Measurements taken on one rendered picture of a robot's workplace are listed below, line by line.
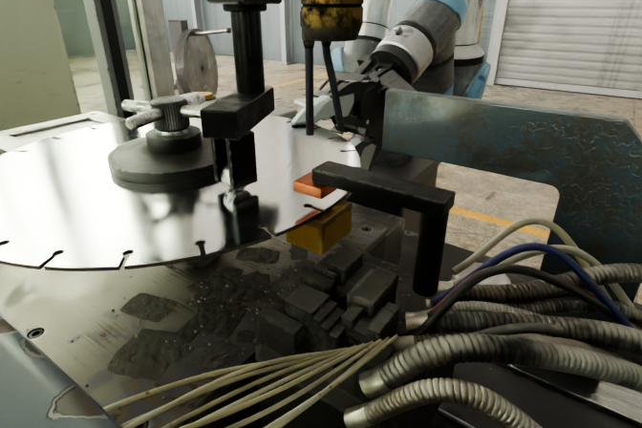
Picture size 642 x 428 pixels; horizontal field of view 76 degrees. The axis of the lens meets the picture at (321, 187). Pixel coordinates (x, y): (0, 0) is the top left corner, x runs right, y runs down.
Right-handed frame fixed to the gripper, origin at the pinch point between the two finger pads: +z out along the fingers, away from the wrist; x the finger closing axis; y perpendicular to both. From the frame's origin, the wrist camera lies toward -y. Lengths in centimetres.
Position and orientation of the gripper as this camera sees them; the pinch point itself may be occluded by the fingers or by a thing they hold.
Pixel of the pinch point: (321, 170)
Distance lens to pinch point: 51.0
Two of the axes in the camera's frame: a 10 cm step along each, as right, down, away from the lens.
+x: -3.9, -6.2, -6.9
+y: -7.0, -2.8, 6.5
